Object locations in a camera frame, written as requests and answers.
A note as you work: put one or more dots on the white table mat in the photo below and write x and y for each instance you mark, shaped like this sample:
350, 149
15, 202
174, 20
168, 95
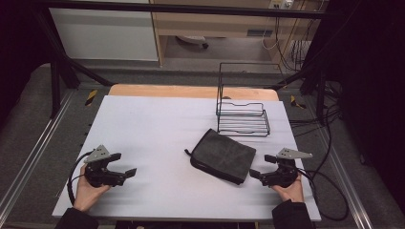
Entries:
153, 136

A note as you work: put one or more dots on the dark grey fabric pouch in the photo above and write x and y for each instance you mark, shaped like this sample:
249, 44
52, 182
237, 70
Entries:
223, 156

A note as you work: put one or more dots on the white cabinet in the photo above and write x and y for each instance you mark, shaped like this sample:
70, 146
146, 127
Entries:
105, 35

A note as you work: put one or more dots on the wooden table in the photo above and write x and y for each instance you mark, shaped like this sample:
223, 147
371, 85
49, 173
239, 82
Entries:
178, 91

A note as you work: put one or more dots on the light wooden desk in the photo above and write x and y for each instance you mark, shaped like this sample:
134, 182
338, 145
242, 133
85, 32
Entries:
216, 24

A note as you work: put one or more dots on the person's left hand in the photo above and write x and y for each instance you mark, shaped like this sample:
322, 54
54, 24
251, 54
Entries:
84, 194

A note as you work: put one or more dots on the black metal frame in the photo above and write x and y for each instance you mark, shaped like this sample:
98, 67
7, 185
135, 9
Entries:
191, 8

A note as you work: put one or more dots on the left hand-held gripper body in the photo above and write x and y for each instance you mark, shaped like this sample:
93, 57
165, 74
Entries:
97, 173

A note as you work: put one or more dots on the white power strip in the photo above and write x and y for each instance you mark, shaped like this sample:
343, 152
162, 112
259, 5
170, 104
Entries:
281, 4

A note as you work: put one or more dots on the person's right hand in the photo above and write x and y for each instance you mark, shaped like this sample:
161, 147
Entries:
293, 192

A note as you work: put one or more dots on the office chair base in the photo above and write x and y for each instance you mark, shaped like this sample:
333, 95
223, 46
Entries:
193, 40

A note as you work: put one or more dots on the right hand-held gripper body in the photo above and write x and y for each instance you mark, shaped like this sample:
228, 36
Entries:
285, 175

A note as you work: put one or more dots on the yellow black tape marker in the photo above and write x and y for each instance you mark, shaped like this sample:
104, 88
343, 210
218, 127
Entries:
91, 97
297, 102

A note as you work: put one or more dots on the aluminium floor rail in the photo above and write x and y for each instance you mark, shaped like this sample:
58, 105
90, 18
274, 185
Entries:
345, 178
35, 149

